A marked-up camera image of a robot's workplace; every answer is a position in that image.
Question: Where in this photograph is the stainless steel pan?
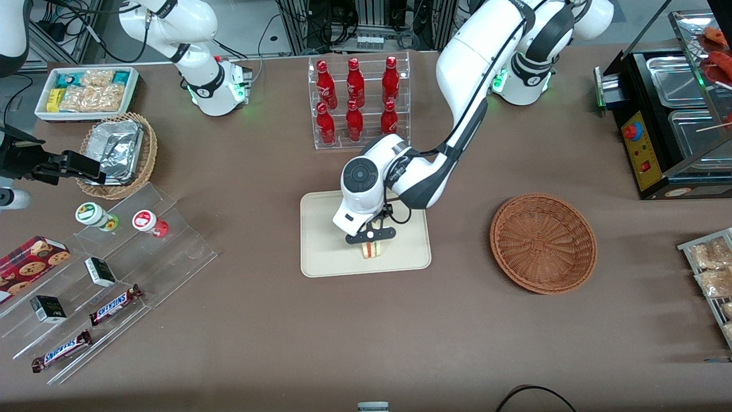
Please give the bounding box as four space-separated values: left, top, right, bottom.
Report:
646 54 713 109
668 109 732 162

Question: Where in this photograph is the clear bag of crackers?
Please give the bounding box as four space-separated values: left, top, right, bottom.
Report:
82 69 116 88
59 84 126 113

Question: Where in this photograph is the clear acrylic bottle rack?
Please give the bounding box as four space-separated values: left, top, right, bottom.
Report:
308 50 411 150

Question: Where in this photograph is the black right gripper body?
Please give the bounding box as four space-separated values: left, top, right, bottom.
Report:
0 127 53 180

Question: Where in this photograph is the cream rectangular tray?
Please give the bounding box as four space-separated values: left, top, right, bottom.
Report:
300 184 432 279

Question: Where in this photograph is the clear acrylic stepped display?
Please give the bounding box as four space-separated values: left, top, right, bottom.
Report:
0 182 219 385

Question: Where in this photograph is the black hot food display case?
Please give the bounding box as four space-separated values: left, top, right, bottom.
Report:
612 9 732 201

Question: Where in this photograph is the red sausage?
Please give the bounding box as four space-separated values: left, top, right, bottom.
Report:
701 51 732 86
702 26 731 47

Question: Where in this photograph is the black looped floor cable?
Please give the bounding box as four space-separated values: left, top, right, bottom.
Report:
495 385 578 412

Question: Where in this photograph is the red cola bottle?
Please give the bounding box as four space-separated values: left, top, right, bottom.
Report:
381 56 400 105
316 60 338 110
345 100 364 142
316 102 337 146
380 100 399 137
346 57 365 108

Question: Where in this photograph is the large brown wicker basket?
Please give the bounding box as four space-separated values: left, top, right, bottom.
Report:
490 193 598 295

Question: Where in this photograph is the brown chocolate bar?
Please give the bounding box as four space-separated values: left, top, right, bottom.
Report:
89 284 144 327
31 330 92 374

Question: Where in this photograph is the small black carton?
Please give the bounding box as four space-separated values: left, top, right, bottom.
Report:
30 295 67 324
85 257 117 288

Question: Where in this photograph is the white rectangular snack box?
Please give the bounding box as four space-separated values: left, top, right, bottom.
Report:
34 66 140 124

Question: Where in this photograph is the red lidded drink cup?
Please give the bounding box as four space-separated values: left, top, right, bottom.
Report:
132 209 170 239

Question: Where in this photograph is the red cookie box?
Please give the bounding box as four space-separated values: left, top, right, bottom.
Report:
0 236 71 304

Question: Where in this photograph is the small tan wicker basket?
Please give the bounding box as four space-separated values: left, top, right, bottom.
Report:
76 112 158 200

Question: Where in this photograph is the green lidded drink cup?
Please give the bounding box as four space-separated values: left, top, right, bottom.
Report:
75 202 120 232

